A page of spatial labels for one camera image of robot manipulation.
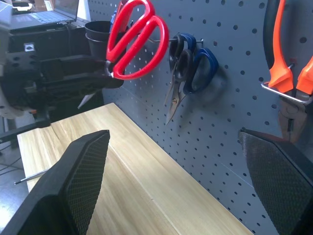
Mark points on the black plastic cup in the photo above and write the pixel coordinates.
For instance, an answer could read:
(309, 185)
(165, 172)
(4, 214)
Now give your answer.
(96, 36)

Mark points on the slim metal screwdriver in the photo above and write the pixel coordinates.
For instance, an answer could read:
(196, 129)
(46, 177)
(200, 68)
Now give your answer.
(29, 178)

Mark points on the metal pegboard hook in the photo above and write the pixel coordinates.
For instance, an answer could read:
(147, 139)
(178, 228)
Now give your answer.
(199, 41)

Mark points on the dark laptop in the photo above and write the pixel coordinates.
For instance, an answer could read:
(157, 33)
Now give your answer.
(41, 14)

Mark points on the black stand foot bar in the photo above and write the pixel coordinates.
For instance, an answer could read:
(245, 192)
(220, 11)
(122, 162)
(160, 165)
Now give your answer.
(22, 132)

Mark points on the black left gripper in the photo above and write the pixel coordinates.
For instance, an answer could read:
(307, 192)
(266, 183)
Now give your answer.
(22, 90)

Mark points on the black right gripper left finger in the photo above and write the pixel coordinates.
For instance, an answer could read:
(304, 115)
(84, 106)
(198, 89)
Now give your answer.
(73, 186)

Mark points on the grey metal pegboard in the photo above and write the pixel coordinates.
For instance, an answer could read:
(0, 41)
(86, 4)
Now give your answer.
(207, 151)

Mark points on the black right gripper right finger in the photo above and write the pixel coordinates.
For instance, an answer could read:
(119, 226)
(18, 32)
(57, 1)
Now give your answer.
(281, 186)

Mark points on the metal loop tool holder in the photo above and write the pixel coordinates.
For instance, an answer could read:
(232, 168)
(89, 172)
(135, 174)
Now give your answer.
(288, 96)

